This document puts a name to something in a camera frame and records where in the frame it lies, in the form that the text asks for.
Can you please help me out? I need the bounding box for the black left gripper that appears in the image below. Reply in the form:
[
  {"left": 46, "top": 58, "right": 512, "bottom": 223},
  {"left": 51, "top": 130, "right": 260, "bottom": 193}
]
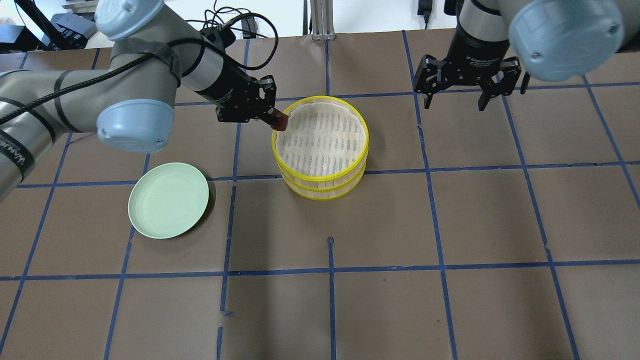
[{"left": 199, "top": 59, "right": 277, "bottom": 126}]

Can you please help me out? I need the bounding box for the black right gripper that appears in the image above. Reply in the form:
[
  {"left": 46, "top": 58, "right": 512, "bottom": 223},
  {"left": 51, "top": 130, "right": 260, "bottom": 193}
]
[{"left": 413, "top": 38, "right": 522, "bottom": 112}]

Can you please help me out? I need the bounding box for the brown bun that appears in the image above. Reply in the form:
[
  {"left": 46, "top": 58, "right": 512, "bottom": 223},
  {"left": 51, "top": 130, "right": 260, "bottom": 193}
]
[{"left": 269, "top": 108, "right": 290, "bottom": 132}]

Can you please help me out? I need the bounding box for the yellow top steamer layer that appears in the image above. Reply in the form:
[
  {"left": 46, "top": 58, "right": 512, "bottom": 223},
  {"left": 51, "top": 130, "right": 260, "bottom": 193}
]
[{"left": 271, "top": 95, "right": 370, "bottom": 182}]

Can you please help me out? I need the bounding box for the yellow steamer layer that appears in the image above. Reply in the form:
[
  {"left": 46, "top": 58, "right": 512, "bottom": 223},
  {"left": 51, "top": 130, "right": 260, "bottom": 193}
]
[
  {"left": 279, "top": 159, "right": 367, "bottom": 201},
  {"left": 271, "top": 95, "right": 370, "bottom": 182}
]

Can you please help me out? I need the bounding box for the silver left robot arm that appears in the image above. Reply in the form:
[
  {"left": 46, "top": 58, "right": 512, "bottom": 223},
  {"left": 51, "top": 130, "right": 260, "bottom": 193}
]
[{"left": 1, "top": 31, "right": 414, "bottom": 201}]

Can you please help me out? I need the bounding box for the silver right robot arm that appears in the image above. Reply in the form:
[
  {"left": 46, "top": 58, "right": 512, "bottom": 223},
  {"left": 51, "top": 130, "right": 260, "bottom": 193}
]
[{"left": 413, "top": 0, "right": 640, "bottom": 111}]

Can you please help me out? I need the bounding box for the white steamer cloth liner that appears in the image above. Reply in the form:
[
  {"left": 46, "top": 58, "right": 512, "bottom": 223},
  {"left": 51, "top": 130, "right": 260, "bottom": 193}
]
[{"left": 278, "top": 102, "right": 366, "bottom": 176}]

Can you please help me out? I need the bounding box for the yellow bottom steamer layer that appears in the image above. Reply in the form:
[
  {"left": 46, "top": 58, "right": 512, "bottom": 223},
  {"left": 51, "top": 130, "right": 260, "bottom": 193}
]
[{"left": 279, "top": 159, "right": 367, "bottom": 201}]

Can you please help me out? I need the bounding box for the light green plate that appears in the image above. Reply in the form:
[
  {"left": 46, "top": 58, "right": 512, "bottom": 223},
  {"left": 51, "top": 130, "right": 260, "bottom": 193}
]
[{"left": 127, "top": 162, "right": 210, "bottom": 239}]

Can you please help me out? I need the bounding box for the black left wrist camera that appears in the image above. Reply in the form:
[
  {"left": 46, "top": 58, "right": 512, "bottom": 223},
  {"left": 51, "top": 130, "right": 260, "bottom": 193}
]
[{"left": 199, "top": 25, "right": 237, "bottom": 50}]

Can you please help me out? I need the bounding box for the black cable bundle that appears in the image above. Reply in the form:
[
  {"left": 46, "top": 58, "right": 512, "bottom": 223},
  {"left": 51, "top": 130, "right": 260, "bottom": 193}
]
[{"left": 150, "top": 0, "right": 281, "bottom": 66}]

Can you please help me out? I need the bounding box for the aluminium frame post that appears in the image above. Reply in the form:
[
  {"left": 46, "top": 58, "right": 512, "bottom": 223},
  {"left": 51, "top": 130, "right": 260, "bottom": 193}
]
[{"left": 310, "top": 0, "right": 336, "bottom": 41}]

